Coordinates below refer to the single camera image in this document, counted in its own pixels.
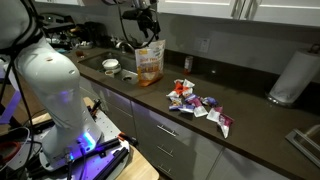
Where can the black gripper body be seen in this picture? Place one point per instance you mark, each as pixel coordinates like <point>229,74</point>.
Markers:
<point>141,16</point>

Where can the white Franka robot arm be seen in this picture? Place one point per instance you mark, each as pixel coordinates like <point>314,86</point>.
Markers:
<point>53,86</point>

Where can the orange white stand-up bag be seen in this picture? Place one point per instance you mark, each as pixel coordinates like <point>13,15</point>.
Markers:
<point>150,63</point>

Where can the white orange snack pack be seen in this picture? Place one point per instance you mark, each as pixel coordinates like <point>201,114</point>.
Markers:
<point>173,95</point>

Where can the white red snack pack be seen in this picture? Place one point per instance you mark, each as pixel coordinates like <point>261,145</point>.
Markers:
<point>187,91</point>

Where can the purple nut mix snack pack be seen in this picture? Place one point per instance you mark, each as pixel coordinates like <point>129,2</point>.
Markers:
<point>175,104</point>

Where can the small purple snack pack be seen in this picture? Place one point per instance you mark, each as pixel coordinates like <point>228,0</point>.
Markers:
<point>190,98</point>

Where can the purple white snack pack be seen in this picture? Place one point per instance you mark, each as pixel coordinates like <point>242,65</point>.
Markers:
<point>186,108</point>

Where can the dark purple snack pack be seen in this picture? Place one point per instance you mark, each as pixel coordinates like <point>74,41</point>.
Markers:
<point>210,101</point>

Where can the long maroon white snack pack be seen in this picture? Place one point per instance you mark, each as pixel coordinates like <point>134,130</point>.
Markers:
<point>226,123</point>

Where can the chrome sink faucet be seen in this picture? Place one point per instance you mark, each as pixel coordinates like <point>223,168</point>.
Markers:
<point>124,45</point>

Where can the white upper cabinet door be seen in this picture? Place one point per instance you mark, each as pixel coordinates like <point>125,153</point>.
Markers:
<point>196,6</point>
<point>286,10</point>

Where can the white bowl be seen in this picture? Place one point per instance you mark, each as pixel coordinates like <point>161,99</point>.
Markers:
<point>110,63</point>

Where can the dark kitchen appliance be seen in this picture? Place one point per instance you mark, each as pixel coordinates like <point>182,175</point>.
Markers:
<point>95,31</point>

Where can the small white cup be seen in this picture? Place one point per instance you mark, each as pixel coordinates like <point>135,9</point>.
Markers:
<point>109,73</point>

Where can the stainless kitchen sink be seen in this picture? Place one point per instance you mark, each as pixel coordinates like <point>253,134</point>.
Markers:
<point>93,61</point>

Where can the glass with brown liquid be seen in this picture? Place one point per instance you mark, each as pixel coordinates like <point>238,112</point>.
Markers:
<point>80,52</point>

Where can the black red clamp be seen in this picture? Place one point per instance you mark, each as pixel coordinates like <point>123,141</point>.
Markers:
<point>95,107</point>

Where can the white perforated mounting plate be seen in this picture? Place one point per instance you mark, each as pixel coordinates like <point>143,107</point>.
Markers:
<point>108,126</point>

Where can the grey base cabinet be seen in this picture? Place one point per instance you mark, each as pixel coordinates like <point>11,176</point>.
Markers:
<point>183,148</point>

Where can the black metal bar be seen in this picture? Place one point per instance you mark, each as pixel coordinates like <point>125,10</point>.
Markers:
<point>111,163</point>

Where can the wooden table top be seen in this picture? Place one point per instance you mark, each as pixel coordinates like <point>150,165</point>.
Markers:
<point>138,168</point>

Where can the metal paper towel holder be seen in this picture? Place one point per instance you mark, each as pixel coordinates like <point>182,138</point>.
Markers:
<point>275,101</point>

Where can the white paper towel roll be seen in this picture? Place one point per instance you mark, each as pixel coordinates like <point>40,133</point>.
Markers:
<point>293,76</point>

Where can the stainless steel basin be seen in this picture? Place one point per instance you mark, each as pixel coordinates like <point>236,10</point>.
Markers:
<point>301,143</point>

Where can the white wall outlet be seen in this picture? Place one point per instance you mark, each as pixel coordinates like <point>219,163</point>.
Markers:
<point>202,45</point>

